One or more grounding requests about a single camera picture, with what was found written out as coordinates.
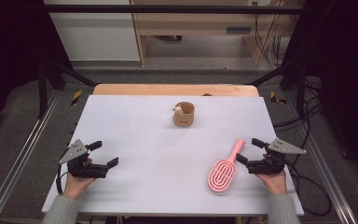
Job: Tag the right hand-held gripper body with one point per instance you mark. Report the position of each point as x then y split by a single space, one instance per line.
268 165

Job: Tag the person's left hand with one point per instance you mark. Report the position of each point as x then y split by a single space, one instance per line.
76 186

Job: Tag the black curtain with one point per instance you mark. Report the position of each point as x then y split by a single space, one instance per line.
9 46
348 62

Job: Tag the wooden desk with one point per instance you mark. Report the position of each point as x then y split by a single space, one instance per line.
192 23

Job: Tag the person's right hand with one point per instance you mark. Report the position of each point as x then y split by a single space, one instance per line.
275 184

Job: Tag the tan cup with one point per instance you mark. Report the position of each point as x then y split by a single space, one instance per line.
184 119

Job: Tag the black frame strut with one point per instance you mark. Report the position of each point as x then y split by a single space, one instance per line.
42 93
300 90

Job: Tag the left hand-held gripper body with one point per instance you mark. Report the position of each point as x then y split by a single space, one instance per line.
81 168

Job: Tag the wooden table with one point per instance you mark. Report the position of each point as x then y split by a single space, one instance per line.
155 89

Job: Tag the black horizontal frame bar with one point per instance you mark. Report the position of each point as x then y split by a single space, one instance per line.
167 9

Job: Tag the aluminium rail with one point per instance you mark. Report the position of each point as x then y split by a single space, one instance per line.
18 155
326 174

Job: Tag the pink hairbrush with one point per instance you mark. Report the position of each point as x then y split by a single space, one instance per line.
222 174

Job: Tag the white cabinet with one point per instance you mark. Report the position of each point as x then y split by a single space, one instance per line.
96 34

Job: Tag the small beige figurine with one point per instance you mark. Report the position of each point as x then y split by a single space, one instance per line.
178 109

